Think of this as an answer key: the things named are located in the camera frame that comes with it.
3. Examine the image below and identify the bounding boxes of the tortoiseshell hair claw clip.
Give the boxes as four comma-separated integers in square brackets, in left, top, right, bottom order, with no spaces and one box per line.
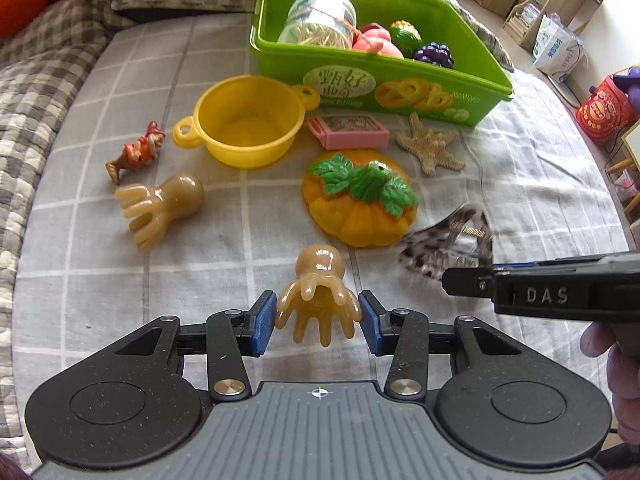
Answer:
[398,203,492,281]

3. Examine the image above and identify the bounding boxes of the orange toy pumpkin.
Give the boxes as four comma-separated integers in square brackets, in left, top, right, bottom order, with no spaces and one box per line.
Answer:
[302,150,419,248]

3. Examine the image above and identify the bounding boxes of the tan rubber octopus toy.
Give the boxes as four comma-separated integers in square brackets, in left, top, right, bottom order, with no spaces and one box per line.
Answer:
[114,174,205,252]

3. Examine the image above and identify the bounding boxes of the beige starfish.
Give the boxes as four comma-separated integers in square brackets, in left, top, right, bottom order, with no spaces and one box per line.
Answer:
[395,112,465,177]

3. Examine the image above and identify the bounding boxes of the purple toy grapes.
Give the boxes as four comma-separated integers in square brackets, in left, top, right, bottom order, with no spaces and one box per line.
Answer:
[413,42,454,70]

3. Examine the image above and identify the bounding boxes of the toy corn cob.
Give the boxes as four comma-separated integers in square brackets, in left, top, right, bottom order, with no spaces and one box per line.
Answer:
[388,20,423,58]

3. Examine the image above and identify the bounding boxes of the pink toy pig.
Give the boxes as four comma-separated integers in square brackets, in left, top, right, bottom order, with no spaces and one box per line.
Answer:
[352,23,404,58]

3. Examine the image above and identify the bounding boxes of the cotton swab jar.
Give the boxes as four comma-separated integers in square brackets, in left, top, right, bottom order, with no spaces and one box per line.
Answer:
[278,0,357,50]

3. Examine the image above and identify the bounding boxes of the person's right hand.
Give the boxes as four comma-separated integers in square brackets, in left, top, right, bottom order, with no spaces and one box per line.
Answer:
[579,320,640,446]

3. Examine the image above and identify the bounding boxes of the grey grid bedsheet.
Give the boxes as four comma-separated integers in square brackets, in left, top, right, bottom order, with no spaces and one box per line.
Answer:
[12,14,628,403]

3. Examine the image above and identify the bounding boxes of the red snack bucket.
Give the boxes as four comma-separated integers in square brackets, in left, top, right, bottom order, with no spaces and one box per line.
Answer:
[575,76,637,146]

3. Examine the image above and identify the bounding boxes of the small brown red figurine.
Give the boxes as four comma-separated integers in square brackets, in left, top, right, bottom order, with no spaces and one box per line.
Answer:
[105,122,166,185]

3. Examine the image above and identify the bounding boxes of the purple plush toy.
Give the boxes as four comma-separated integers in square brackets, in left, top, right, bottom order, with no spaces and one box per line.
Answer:
[612,65,640,112]

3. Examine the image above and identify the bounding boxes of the pink toy box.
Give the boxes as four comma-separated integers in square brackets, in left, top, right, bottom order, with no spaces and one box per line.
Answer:
[306,114,390,151]

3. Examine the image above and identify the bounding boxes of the yellow toy pot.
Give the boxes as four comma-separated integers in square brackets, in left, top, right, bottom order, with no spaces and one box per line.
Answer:
[171,75,320,169]

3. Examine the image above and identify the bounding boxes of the white paper shopping bag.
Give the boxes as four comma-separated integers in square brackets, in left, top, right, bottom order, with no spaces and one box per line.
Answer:
[533,13,585,82]

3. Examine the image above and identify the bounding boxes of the green plastic storage bin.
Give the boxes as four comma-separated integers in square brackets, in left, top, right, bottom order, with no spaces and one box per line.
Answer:
[250,0,513,127]

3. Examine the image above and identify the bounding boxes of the grey checked quilt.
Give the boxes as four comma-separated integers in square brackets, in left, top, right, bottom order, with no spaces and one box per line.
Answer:
[1,0,514,472]

